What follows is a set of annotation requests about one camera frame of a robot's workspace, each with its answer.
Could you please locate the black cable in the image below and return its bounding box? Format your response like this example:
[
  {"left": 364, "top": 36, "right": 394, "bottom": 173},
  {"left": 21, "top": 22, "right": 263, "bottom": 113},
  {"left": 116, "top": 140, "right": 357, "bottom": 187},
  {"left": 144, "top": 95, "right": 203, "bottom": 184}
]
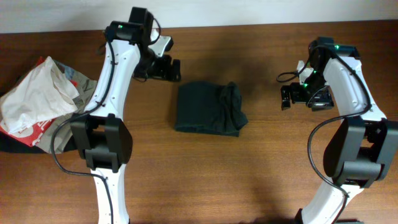
[
  {"left": 50, "top": 18, "right": 162, "bottom": 224},
  {"left": 275, "top": 45, "right": 374, "bottom": 224}
]

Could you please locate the dark green t-shirt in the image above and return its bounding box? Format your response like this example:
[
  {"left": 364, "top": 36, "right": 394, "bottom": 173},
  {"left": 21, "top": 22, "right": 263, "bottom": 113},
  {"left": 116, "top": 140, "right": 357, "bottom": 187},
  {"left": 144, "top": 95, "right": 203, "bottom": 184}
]
[{"left": 174, "top": 81, "right": 248, "bottom": 137}]

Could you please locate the light blue garment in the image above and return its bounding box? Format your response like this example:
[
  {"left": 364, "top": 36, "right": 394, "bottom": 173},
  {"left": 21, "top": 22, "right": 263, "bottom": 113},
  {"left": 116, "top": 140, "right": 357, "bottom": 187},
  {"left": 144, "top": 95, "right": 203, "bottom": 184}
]
[{"left": 54, "top": 60, "right": 76, "bottom": 80}]

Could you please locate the right black cable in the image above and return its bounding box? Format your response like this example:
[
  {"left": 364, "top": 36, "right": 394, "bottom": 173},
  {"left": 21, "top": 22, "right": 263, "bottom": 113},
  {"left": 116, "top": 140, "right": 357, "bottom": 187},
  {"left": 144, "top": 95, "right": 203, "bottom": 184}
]
[{"left": 275, "top": 45, "right": 374, "bottom": 224}]

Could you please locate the white folded garment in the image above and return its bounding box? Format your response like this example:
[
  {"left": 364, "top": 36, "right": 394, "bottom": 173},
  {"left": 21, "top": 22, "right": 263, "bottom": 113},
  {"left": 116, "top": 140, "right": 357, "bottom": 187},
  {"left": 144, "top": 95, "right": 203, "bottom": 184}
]
[{"left": 0, "top": 56, "right": 80, "bottom": 135}]

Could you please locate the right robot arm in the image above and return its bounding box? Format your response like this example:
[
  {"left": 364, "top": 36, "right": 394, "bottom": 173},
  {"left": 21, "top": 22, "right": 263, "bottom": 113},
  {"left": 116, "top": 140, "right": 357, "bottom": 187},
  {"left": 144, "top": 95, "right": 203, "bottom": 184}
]
[{"left": 280, "top": 37, "right": 397, "bottom": 223}]

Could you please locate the grey-olive folded garment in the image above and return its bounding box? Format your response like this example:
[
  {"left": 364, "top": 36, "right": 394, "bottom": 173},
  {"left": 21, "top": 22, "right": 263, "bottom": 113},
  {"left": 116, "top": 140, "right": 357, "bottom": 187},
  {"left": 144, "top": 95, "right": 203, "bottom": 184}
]
[{"left": 35, "top": 71, "right": 97, "bottom": 154}]

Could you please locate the left black cable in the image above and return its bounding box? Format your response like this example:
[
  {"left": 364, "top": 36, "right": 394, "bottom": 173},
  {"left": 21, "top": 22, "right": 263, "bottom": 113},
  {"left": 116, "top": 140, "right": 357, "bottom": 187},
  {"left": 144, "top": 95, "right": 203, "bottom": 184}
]
[{"left": 50, "top": 18, "right": 162, "bottom": 224}]

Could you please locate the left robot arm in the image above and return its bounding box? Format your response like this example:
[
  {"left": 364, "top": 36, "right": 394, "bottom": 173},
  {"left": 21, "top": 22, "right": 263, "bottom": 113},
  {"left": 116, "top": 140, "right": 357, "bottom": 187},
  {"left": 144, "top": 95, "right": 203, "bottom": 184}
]
[{"left": 70, "top": 7, "right": 181, "bottom": 223}]

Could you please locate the black folded garment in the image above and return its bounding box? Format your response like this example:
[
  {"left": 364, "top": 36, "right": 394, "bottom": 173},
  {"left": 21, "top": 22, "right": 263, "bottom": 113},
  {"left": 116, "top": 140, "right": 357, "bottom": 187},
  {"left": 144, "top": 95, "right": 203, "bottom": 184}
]
[{"left": 1, "top": 119, "right": 76, "bottom": 154}]

